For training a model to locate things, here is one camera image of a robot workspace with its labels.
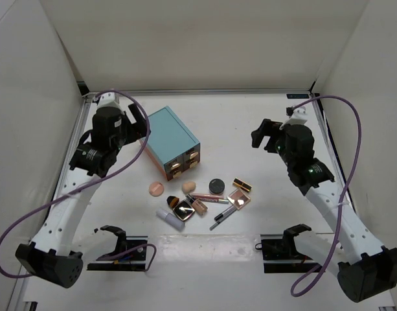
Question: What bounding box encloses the teal orange drawer organizer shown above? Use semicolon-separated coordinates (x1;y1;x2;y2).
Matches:
144;106;201;181

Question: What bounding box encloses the black gold lipstick case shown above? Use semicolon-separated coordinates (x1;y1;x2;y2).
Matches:
233;178;252;193

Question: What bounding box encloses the round black compact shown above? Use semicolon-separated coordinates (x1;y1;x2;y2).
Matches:
209;178;225;195

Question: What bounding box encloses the eyeshadow palette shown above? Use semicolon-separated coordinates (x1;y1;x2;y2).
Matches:
227;189;251;211

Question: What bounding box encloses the pink tube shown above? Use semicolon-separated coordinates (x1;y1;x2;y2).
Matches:
190;193;224;201

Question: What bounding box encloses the black silver eyeliner pen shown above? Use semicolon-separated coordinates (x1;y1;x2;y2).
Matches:
209;205;237;231

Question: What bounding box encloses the black gold square compact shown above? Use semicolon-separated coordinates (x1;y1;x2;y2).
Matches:
172;200;196;222

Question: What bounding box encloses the red lip gloss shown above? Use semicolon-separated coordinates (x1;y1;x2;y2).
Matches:
199;198;230;204

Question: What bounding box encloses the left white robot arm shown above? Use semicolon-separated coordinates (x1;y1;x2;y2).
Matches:
15;102;150;288

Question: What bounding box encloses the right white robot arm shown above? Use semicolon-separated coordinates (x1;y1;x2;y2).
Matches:
251;119;397;303

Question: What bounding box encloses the beige makeup sponge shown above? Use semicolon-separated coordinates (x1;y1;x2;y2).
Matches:
181;181;196;194

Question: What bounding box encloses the round peach powder puff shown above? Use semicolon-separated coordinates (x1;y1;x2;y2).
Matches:
148;181;164;197

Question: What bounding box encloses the small black kabuki brush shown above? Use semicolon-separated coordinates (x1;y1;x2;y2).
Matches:
166;196;179;209

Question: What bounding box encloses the foundation bottle black cap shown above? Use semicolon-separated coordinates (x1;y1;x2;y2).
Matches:
186;194;208;216

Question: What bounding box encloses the white lavender bottle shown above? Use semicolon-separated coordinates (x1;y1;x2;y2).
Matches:
156;209;185;231

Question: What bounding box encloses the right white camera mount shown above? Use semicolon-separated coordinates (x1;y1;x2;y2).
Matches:
280;106;308;130

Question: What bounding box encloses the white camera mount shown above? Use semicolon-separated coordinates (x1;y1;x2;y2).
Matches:
92;92;120;109
280;106;308;130

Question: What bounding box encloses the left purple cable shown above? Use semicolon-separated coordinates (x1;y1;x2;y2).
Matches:
0;89;152;279

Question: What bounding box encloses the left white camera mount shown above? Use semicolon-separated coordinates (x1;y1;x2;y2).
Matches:
92;92;120;109

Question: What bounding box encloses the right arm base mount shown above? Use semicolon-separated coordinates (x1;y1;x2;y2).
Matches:
255;224;321;274

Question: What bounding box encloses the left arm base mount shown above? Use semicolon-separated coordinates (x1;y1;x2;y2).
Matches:
87;225;157;272

